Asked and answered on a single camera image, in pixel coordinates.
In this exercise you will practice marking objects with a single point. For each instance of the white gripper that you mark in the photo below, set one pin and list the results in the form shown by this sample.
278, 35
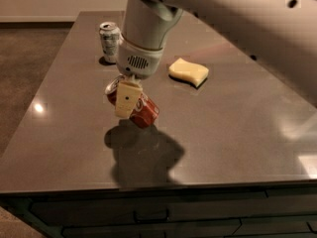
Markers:
139, 62

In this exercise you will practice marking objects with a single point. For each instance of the red coke can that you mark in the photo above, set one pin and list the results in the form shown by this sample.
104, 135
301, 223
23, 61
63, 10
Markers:
145, 112

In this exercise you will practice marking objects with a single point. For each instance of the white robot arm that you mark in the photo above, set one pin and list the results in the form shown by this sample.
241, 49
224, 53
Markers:
278, 34

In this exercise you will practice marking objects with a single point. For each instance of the white green soda can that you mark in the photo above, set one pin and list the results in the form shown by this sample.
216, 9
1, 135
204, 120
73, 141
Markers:
109, 34

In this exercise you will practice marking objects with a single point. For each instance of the yellow sponge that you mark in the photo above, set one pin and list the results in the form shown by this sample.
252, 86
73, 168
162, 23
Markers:
191, 72

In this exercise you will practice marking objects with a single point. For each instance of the dark cabinet drawers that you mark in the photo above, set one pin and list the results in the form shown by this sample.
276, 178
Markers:
274, 212

